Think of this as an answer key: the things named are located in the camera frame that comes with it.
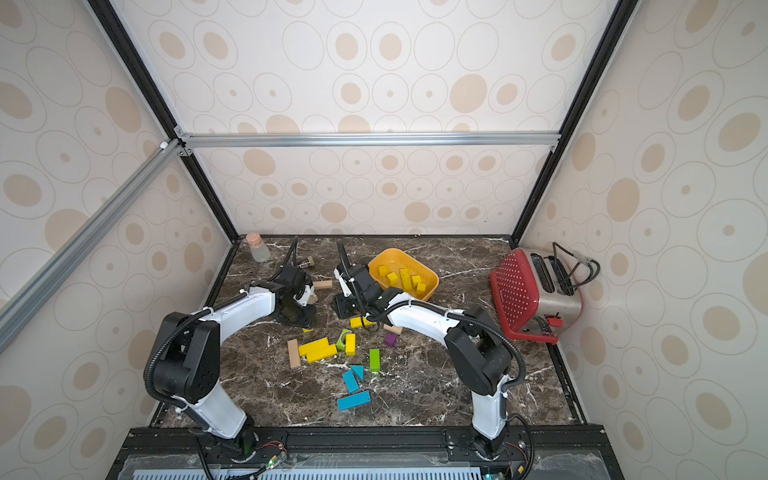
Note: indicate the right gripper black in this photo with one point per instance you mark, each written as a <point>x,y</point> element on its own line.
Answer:
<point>347,303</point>

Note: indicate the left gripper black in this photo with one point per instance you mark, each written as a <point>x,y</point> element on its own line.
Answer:
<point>309,319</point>

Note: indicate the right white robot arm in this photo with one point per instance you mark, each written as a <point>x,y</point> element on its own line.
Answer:
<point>486,361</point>

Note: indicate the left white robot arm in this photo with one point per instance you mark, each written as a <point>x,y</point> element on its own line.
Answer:
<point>183,369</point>

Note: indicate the yellow plastic bowl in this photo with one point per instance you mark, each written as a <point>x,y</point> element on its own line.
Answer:
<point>395,268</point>

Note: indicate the small bottle pink cap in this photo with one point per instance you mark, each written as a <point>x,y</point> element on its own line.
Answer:
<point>258,249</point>

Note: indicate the natural wood cylinder block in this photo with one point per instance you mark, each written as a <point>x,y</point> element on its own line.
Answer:
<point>393,329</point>

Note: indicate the green rainbow arch block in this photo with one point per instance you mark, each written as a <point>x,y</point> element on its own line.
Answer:
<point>341,341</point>

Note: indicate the green upright block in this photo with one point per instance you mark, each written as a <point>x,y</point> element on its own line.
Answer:
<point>374,360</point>

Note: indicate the small teal triangle block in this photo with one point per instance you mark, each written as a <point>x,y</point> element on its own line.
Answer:
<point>358,371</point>

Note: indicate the natural wood long block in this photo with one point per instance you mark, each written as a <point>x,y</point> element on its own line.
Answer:
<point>294,354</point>

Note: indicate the teal parallelogram block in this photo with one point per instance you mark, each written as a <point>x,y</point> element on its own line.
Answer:
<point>351,382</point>

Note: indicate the teal long block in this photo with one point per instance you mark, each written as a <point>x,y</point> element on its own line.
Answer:
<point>353,400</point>

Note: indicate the aluminium crossbar rear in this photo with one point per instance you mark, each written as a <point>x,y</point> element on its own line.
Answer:
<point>386,139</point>

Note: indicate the aluminium crossbar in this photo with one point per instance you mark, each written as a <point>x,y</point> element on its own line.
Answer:
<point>38,290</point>
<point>386,139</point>

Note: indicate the silver toaster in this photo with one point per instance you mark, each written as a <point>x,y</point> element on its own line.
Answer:
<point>559,302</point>

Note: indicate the aluminium crossbar left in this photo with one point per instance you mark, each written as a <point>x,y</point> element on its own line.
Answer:
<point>38,290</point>

